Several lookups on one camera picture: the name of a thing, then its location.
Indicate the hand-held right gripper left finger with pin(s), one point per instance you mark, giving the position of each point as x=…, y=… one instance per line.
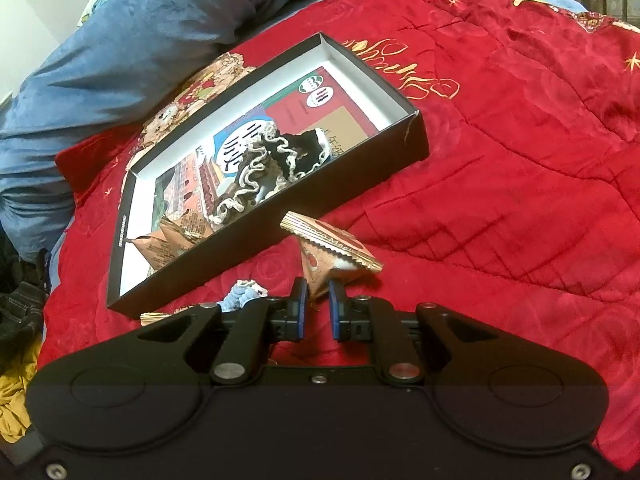
x=300, y=307

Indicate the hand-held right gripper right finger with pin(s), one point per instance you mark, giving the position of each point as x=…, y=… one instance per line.
x=336, y=312

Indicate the brown snack packet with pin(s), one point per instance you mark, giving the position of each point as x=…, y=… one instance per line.
x=325, y=255
x=172, y=242
x=156, y=316

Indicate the black cardboard box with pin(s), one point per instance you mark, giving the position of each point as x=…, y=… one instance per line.
x=280, y=220

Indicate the blue scrunchie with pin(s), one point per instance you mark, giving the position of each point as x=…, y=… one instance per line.
x=242, y=295

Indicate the black white-trimmed scrunchie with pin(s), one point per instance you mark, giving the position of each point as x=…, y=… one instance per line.
x=270, y=170

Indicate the printed booklet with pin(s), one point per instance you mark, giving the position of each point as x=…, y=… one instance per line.
x=305, y=110

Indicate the red printed blanket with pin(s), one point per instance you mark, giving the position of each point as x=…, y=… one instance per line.
x=500, y=160

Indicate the light blue bedsheet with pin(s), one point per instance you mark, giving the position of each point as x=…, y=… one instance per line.
x=57, y=260

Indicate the black clothing pile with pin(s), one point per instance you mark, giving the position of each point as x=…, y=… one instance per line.
x=20, y=300

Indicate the yellow cloth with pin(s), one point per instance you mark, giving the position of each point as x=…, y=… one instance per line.
x=15, y=395

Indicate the blue quilt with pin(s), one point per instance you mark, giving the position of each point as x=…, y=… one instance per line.
x=125, y=60

